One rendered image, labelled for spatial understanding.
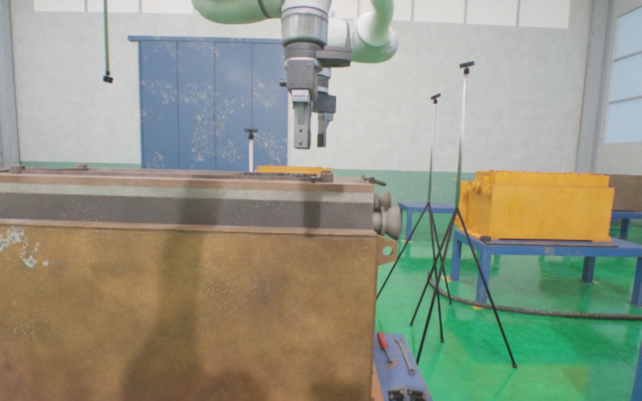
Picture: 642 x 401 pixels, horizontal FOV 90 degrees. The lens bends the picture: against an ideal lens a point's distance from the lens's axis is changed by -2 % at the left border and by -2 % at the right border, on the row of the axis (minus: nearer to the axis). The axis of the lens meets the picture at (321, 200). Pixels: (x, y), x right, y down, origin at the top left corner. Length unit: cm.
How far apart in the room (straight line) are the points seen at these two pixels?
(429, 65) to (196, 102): 701
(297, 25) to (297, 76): 10
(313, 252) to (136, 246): 49
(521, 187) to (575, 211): 67
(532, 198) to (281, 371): 350
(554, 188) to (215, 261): 379
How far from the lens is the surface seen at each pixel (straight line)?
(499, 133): 1158
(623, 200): 844
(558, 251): 412
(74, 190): 121
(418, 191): 1060
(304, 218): 96
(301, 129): 63
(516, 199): 405
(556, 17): 1323
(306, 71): 61
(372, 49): 101
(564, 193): 434
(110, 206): 115
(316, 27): 67
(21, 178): 131
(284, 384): 109
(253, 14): 74
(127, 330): 115
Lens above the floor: 143
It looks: 7 degrees down
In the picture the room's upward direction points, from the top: 2 degrees clockwise
